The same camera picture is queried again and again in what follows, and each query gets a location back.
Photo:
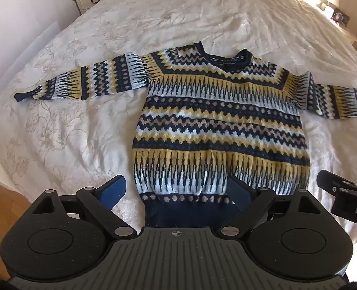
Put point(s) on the dark picture frame right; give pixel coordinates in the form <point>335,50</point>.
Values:
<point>340,17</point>

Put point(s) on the white floral embroidered bedspread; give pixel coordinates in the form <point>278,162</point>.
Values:
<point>66,144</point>

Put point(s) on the navy yellow patterned knit sweater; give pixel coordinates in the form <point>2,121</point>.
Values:
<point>205,119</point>

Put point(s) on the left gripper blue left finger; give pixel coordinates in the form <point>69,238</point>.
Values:
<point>99,202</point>

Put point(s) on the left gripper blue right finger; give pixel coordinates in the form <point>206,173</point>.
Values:
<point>253,205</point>

